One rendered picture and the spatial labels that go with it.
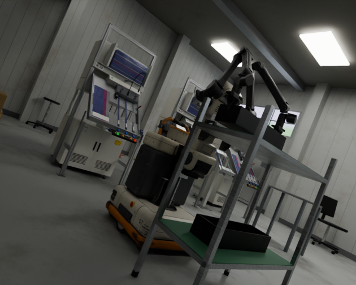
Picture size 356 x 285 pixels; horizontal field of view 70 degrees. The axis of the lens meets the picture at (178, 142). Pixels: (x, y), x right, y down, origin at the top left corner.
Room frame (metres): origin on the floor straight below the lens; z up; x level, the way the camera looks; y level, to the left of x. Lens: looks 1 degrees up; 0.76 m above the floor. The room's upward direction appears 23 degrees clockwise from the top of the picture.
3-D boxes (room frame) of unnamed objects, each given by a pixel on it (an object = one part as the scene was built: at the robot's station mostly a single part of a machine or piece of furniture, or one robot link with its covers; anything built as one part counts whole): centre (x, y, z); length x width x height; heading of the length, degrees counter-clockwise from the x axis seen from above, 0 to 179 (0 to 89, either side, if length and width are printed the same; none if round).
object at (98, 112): (3.41, 1.02, 0.66); 1.01 x 0.73 x 1.31; 39
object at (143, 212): (2.17, -0.07, 0.16); 0.67 x 0.64 x 0.25; 38
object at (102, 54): (3.55, 1.15, 0.95); 1.33 x 0.82 x 1.90; 39
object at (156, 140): (2.25, -0.01, 0.59); 0.55 x 0.34 x 0.83; 128
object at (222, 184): (5.21, -1.25, 0.65); 1.01 x 0.73 x 1.29; 39
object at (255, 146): (1.58, -0.53, 0.55); 0.91 x 0.46 x 1.10; 129
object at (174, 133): (2.26, 0.00, 0.87); 0.23 x 0.15 x 0.11; 128
